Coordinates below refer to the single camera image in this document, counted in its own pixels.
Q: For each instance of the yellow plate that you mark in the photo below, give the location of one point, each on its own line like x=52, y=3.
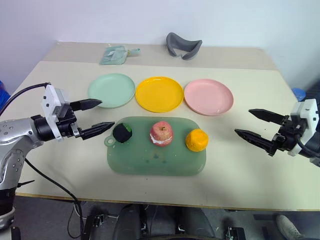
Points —
x=159, y=94

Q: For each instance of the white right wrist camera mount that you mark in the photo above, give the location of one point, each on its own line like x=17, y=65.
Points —
x=308, y=112

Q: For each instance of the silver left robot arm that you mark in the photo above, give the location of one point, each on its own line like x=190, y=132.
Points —
x=17, y=140

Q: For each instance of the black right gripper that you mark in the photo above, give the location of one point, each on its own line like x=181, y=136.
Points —
x=286, y=136

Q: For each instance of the red apple in white net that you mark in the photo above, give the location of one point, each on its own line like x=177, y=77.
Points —
x=161, y=133

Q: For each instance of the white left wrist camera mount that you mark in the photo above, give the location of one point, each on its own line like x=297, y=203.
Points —
x=51, y=100

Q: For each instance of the orange fruit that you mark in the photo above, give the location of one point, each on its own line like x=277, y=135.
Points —
x=197, y=140

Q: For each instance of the light green plate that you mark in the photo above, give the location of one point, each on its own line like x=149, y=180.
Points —
x=111, y=90

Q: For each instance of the translucent green cutting board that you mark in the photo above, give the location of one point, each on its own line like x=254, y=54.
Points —
x=155, y=162

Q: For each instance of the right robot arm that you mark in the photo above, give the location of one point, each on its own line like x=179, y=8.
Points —
x=315, y=150

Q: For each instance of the pale green plastic pouch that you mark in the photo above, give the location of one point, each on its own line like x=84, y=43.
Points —
x=112, y=55

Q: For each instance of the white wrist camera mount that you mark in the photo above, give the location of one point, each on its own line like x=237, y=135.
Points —
x=51, y=100
x=308, y=112

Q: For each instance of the blue round container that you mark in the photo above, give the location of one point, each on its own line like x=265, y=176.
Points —
x=298, y=94

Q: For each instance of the grey curved fabric cushion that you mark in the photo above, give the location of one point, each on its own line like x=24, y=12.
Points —
x=183, y=46

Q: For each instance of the pink plate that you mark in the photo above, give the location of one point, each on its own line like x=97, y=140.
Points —
x=208, y=97

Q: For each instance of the black box with connectors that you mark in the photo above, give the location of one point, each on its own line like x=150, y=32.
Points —
x=235, y=233
x=95, y=223

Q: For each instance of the dark avocado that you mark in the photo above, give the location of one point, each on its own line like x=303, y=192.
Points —
x=122, y=133

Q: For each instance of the white shoe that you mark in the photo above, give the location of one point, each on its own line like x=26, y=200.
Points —
x=288, y=226

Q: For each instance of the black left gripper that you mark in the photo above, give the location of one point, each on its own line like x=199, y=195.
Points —
x=67, y=123

